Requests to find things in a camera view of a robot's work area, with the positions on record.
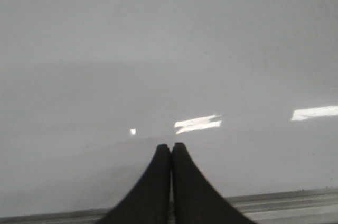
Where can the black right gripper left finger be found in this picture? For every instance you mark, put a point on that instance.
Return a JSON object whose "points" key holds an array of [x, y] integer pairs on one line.
{"points": [[148, 200]]}

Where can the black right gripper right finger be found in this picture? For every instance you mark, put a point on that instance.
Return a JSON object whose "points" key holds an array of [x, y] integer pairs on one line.
{"points": [[195, 199]]}

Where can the white whiteboard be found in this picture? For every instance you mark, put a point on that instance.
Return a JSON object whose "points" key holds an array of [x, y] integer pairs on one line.
{"points": [[89, 88]]}

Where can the aluminium whiteboard frame rail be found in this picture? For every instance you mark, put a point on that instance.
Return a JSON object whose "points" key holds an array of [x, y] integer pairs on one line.
{"points": [[290, 207]]}

